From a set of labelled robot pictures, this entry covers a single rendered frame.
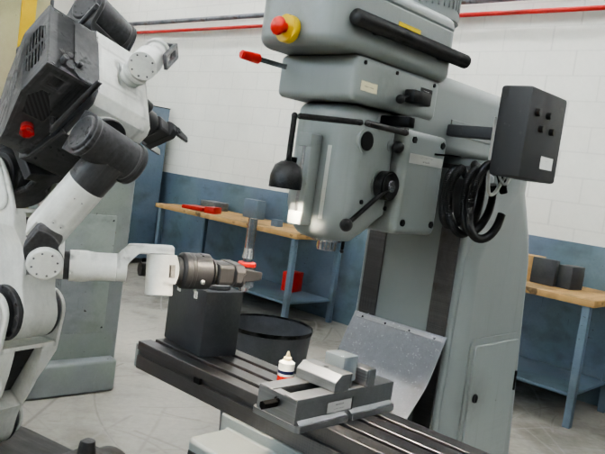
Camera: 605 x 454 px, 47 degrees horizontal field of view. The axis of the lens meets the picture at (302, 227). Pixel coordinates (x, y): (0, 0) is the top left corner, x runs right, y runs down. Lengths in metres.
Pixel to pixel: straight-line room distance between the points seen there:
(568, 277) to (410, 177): 3.72
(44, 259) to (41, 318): 0.33
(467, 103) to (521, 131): 0.31
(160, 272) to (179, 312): 0.44
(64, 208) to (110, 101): 0.26
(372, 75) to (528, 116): 0.37
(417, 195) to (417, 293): 0.34
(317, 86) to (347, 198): 0.26
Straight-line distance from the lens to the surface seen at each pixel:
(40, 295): 1.90
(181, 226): 8.96
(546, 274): 5.42
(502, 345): 2.16
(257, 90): 8.17
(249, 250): 1.77
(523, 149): 1.68
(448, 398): 2.01
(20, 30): 3.12
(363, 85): 1.57
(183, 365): 1.95
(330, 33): 1.51
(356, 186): 1.62
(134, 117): 1.65
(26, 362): 2.04
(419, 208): 1.80
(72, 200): 1.57
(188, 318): 2.05
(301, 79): 1.65
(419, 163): 1.77
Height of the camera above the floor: 1.46
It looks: 5 degrees down
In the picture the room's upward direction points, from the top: 8 degrees clockwise
